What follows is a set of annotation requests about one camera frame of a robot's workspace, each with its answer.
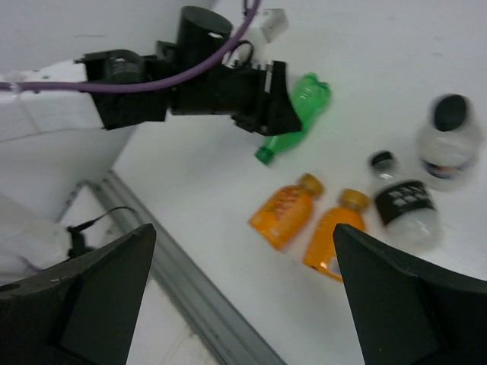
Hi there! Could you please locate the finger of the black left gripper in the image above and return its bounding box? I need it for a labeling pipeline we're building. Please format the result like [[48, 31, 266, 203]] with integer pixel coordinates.
[[266, 61, 302, 136]]

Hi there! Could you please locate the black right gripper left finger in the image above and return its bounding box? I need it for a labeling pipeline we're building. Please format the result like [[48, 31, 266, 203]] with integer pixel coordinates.
[[1, 224, 156, 364]]

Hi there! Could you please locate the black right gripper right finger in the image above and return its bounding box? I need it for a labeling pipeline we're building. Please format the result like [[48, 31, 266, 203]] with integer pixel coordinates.
[[333, 224, 486, 364]]

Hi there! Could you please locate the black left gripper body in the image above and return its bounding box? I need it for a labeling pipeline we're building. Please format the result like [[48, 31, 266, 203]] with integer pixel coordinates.
[[75, 6, 271, 132]]

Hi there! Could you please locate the green plastic bottle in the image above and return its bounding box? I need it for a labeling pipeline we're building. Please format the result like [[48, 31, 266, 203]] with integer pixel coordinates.
[[254, 72, 332, 165]]

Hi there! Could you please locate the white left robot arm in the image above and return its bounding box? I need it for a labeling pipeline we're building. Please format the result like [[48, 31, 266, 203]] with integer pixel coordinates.
[[1, 5, 303, 141]]

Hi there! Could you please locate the orange juice bottle right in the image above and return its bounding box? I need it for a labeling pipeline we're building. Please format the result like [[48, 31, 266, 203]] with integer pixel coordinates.
[[302, 188, 371, 283]]

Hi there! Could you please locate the orange juice bottle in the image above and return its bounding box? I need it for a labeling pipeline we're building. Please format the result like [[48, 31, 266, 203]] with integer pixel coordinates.
[[302, 188, 371, 283], [249, 173, 325, 250]]

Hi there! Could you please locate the orange juice bottle left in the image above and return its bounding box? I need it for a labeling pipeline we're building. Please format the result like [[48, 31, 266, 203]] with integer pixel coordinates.
[[249, 173, 325, 250]]

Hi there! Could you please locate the clear bottle with black label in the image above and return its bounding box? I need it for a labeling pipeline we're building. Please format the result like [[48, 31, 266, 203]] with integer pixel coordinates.
[[368, 151, 441, 253]]

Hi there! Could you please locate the upright clear bottle black cap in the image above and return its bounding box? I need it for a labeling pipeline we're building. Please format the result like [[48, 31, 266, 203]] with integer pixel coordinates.
[[416, 94, 483, 191]]

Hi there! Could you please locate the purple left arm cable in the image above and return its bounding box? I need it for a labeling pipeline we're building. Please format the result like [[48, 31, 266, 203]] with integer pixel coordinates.
[[0, 0, 262, 94]]

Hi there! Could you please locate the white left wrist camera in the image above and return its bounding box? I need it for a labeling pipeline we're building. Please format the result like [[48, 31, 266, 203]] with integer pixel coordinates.
[[247, 8, 289, 44]]

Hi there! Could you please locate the aluminium frame rail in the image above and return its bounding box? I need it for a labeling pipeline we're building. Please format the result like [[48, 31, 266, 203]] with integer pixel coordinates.
[[61, 172, 284, 364]]

